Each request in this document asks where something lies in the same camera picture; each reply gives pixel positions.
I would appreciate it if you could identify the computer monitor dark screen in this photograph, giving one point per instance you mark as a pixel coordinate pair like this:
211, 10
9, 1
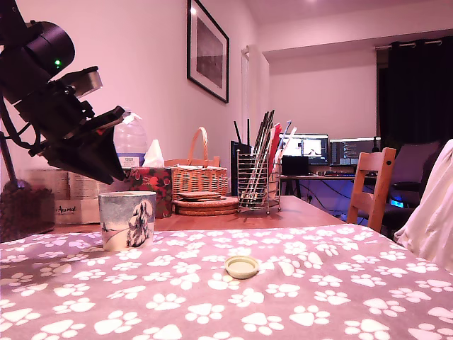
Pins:
351, 152

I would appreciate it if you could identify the illustrated white blue mug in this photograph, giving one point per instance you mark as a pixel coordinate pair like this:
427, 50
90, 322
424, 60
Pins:
117, 219

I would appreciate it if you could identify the paw-print fleece cloth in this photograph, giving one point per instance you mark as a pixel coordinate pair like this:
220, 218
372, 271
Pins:
283, 308

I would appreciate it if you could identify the black framed picture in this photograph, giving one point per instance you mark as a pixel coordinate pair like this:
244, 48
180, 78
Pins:
209, 53

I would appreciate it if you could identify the pale green capsule lid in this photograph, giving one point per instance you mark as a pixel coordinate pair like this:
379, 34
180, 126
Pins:
242, 273

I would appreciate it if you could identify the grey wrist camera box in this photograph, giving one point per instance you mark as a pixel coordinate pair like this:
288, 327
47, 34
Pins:
95, 79

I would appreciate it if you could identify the white tissue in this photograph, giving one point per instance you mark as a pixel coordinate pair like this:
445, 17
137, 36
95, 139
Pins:
154, 156

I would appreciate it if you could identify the red floral tissue box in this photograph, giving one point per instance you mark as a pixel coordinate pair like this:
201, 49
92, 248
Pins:
155, 187

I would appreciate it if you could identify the square cork coaster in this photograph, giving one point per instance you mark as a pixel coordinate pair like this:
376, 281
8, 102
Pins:
199, 195

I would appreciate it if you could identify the wooden chair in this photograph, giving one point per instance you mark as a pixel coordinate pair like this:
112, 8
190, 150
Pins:
381, 184

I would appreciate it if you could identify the small black screen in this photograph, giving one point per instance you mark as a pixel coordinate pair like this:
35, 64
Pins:
294, 166

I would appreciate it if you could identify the brown dry pet food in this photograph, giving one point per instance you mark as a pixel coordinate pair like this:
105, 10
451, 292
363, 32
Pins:
24, 212

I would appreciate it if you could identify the white curtain rod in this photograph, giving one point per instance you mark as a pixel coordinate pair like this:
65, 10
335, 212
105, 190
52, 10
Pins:
382, 46

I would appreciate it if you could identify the white blanket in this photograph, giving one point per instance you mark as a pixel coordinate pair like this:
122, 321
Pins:
431, 212

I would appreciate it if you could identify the black plastic scoop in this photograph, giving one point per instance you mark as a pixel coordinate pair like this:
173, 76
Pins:
10, 173

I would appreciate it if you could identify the printed cardboard pet food box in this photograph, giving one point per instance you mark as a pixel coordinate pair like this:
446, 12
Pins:
70, 209

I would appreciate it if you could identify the computer monitor bright screen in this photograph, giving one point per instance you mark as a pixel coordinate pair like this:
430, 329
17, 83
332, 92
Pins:
312, 148

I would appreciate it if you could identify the blue-tipped white utensil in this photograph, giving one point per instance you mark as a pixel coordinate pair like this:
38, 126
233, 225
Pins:
285, 134

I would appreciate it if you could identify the red spatula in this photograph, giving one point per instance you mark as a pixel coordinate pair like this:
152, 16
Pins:
275, 141

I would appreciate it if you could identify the dark office chair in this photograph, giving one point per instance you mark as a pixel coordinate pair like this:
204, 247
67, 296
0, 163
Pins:
411, 159

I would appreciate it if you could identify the dark curtain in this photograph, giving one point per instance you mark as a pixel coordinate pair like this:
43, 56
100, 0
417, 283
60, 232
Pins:
417, 99

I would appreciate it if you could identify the black router with antennas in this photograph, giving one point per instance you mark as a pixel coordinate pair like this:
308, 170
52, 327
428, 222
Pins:
234, 170

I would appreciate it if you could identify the backlit keyboard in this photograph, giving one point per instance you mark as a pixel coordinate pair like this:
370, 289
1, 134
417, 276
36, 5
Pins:
338, 173

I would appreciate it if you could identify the large clear water bottle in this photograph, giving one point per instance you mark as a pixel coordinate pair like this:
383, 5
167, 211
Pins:
134, 145

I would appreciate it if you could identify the clear container with white lid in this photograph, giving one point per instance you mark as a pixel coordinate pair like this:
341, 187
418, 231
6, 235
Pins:
24, 177

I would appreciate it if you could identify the wooden desk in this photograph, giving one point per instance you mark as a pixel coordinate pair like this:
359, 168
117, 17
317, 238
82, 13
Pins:
319, 177

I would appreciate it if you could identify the long black utensil stick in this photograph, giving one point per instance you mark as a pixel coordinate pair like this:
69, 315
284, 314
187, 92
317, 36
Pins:
270, 122
262, 124

